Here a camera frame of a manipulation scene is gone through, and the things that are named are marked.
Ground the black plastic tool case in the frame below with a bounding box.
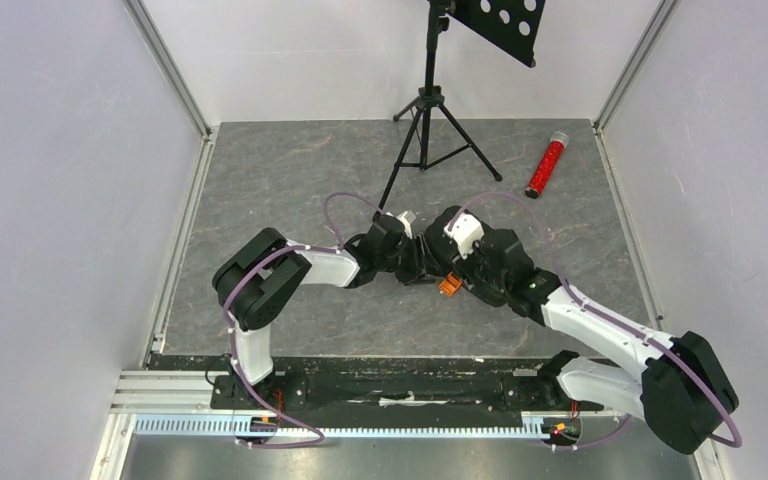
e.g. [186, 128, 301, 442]
[421, 205, 531, 307]

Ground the red glitter tube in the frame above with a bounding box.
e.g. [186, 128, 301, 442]
[524, 131, 569, 199]

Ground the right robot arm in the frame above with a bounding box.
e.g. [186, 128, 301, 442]
[444, 216, 744, 454]

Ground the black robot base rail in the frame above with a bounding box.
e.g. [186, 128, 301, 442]
[210, 357, 605, 429]

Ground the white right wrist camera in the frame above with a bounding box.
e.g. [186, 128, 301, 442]
[443, 214, 484, 259]

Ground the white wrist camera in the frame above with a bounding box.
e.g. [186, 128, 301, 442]
[395, 210, 416, 239]
[443, 214, 484, 259]

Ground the black music stand tripod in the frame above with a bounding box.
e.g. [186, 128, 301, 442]
[375, 0, 546, 216]

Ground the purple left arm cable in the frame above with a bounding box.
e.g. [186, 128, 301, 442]
[222, 192, 389, 450]

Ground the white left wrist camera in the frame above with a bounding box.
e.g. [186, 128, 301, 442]
[395, 210, 416, 239]

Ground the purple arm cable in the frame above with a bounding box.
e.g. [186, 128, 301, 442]
[222, 192, 389, 450]
[446, 191, 744, 453]

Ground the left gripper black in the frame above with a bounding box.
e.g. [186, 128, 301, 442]
[377, 233, 447, 287]

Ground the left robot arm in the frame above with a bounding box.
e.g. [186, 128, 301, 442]
[211, 211, 421, 408]

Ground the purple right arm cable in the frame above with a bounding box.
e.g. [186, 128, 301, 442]
[446, 191, 744, 453]

